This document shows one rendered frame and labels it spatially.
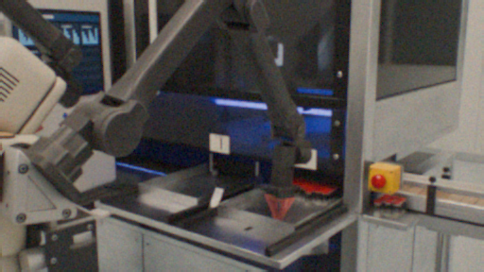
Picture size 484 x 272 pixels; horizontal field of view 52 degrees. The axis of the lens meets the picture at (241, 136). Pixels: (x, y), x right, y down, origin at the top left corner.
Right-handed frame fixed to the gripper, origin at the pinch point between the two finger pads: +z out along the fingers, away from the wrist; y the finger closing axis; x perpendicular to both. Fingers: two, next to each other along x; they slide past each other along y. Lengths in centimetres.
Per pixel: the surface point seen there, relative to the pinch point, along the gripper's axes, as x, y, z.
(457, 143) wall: 80, 490, -2
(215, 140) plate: 43, 23, -15
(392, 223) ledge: -21.7, 25.6, -0.3
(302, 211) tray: 2.3, 17.2, 0.4
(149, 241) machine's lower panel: 80, 30, 32
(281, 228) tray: -1.8, -0.6, 1.8
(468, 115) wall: 71, 485, -34
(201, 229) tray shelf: 16.7, -10.7, 5.0
